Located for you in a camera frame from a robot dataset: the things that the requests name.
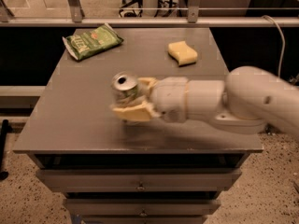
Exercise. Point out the green chip bag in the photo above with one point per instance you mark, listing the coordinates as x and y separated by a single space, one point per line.
87 44

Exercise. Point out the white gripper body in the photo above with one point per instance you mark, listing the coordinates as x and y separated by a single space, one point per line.
169 96

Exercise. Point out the lower drawer with knob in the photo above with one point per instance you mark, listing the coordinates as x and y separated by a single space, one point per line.
141 207

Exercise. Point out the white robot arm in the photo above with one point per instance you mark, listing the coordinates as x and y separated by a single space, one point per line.
244 102

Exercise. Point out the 7up soda can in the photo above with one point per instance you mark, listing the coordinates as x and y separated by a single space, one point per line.
124 87

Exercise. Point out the black stand at left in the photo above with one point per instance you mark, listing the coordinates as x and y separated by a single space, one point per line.
5 129

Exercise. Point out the black office chair base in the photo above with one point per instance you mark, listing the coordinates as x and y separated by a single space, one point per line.
147 8

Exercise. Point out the upper drawer with knob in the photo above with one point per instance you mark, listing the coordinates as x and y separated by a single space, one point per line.
140 180

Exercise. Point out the metal railing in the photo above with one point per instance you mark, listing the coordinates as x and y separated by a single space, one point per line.
189 13

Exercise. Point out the yellow sponge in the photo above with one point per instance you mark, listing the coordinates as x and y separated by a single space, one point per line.
182 53

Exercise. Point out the drawer with knob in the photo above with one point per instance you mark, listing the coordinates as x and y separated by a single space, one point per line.
141 207
140 180

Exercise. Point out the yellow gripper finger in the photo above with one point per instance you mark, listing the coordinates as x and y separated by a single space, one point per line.
139 113
146 84

